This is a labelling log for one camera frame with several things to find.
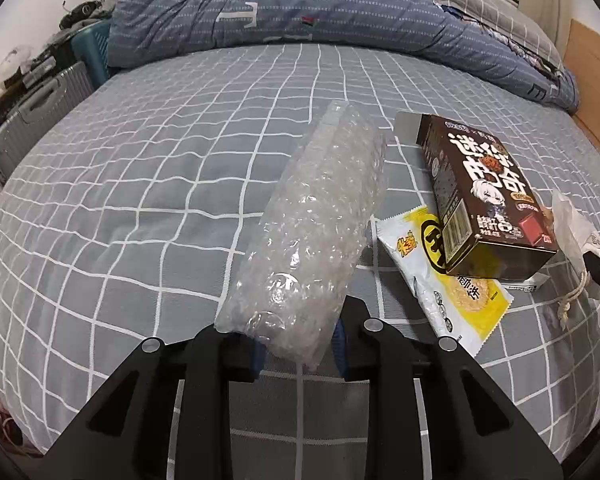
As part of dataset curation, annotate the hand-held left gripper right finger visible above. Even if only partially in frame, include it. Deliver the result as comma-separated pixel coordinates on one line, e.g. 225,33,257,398
331,295,564,480

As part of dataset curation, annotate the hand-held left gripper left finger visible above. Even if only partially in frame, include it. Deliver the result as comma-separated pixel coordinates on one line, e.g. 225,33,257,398
40,325,267,480

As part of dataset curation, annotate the white drawstring pouch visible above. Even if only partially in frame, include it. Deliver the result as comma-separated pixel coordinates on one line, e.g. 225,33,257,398
549,189,600,332

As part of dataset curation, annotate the clear bubble wrap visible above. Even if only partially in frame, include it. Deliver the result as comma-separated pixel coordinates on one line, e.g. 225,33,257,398
214,101,389,374

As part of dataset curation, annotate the white labelled box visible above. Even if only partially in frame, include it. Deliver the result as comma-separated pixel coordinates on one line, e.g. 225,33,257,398
502,272,552,294

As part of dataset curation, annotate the yellow snack wrapper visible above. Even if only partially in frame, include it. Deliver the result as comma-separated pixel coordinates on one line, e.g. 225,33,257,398
371,205,514,359

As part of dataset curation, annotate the brown snack box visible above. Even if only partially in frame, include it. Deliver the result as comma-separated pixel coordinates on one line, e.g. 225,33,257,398
394,111,559,279

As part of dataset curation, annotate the grey checked bed sheet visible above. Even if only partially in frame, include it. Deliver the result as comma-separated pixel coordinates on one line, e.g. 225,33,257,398
0,42,600,467

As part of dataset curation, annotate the wooden headboard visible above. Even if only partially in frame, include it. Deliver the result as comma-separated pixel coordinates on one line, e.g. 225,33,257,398
564,18,600,178

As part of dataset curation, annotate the grey checked pillow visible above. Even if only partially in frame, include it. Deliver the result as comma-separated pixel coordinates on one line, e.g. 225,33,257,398
426,0,564,69

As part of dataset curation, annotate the grey suitcase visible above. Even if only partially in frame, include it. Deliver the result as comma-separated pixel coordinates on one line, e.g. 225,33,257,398
0,61,99,187

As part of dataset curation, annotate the blue patterned quilt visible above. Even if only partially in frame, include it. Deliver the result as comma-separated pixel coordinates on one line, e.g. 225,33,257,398
106,0,581,114

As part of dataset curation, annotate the blue plastic stool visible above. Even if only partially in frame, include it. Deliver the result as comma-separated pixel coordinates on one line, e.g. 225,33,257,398
70,21,115,87

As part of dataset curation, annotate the white plastic bag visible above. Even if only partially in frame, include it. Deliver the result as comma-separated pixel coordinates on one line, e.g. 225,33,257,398
0,44,37,97

